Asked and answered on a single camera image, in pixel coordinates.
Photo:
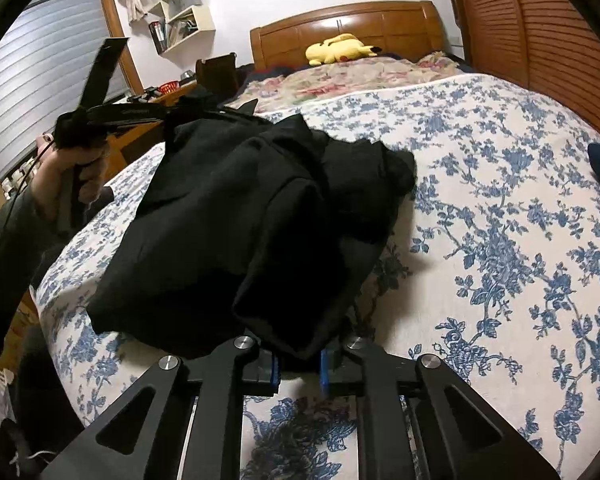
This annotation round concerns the dark brown desk chair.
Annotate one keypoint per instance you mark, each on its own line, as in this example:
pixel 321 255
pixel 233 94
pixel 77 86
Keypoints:
pixel 218 75

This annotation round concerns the wooden bed headboard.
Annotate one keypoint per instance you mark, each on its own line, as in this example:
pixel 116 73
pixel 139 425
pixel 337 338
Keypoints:
pixel 411 29

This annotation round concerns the yellow Pikachu plush toy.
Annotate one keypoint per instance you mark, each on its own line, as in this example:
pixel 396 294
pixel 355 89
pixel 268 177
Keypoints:
pixel 339 49

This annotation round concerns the long wooden desk cabinet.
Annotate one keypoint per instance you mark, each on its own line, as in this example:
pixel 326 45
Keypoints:
pixel 142 128

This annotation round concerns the blue floral white bedsheet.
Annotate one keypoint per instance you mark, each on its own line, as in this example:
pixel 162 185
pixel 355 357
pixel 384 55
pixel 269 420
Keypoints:
pixel 494 265

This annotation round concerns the pink floral beige quilt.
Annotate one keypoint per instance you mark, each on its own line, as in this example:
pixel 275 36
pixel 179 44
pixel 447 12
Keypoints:
pixel 283 87

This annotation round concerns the grey window roller blind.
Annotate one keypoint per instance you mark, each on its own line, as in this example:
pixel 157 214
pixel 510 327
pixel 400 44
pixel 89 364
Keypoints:
pixel 45 58

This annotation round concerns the brown louvered wardrobe doors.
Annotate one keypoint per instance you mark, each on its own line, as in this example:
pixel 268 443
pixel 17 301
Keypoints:
pixel 543 45

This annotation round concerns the white wall shelf unit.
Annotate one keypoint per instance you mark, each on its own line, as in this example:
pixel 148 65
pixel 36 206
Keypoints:
pixel 174 22

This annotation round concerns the black double-breasted coat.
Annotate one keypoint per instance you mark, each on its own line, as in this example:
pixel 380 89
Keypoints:
pixel 251 226

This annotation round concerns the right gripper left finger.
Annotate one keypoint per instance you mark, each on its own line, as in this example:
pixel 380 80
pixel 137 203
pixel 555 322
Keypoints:
pixel 182 419

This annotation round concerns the red basket on desk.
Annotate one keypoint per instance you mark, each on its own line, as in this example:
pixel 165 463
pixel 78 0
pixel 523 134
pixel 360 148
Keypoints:
pixel 168 87

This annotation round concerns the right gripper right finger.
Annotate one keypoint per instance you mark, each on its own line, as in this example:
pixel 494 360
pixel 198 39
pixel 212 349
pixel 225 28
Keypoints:
pixel 417 419

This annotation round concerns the person left forearm sleeve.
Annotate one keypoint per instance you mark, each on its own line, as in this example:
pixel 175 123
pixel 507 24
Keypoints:
pixel 24 237

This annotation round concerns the person left hand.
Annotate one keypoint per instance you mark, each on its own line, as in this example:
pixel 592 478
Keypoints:
pixel 56 164

